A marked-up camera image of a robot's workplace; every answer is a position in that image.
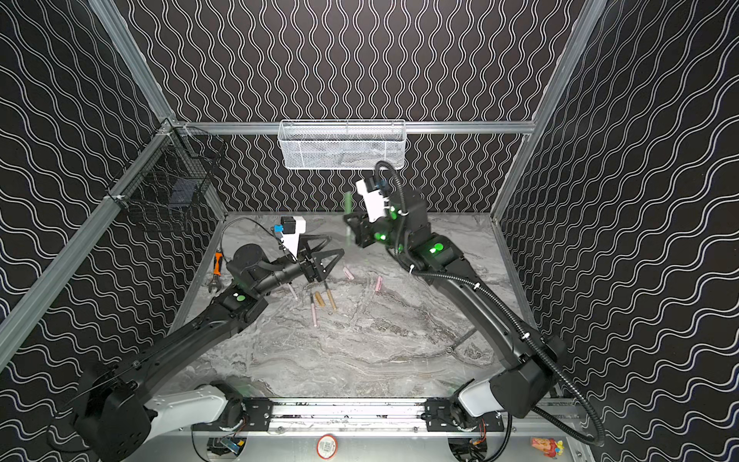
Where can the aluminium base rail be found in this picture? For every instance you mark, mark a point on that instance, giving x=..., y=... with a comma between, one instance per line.
x=315, y=416

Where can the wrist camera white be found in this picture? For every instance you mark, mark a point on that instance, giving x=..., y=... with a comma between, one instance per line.
x=289, y=232
x=373, y=195

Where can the black wire basket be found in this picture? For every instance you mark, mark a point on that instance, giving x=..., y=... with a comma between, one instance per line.
x=175, y=187

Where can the green pen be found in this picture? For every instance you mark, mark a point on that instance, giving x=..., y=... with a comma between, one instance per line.
x=348, y=209

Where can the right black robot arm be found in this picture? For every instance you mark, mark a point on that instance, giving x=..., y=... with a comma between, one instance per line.
x=525, y=357

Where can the white mesh wire basket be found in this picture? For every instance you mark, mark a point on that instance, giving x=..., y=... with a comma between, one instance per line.
x=342, y=144

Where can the tan pen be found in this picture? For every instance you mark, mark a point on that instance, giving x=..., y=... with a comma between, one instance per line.
x=330, y=296

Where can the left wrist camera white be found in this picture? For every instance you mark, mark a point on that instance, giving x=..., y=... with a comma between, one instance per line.
x=289, y=232

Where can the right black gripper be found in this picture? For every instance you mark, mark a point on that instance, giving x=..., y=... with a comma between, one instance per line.
x=358, y=231

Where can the pink pen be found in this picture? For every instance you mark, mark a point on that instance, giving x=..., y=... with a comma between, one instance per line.
x=314, y=311
x=293, y=292

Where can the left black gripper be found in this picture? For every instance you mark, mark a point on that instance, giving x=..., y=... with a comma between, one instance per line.
x=313, y=268

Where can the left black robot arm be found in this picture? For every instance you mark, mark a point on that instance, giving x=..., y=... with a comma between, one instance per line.
x=112, y=412

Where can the orange handled adjustable wrench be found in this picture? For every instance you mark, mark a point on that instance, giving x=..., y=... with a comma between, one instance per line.
x=215, y=284

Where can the pink pen lower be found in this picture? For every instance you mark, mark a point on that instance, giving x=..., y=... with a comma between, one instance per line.
x=314, y=311

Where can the pink pen near left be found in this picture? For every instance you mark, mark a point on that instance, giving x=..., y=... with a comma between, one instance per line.
x=293, y=292

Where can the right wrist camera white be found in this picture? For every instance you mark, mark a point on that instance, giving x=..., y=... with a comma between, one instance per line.
x=373, y=195

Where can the orange red small object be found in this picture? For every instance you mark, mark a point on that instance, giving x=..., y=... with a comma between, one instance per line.
x=549, y=447

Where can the red white round sticker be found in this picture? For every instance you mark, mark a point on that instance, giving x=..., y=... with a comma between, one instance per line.
x=327, y=447

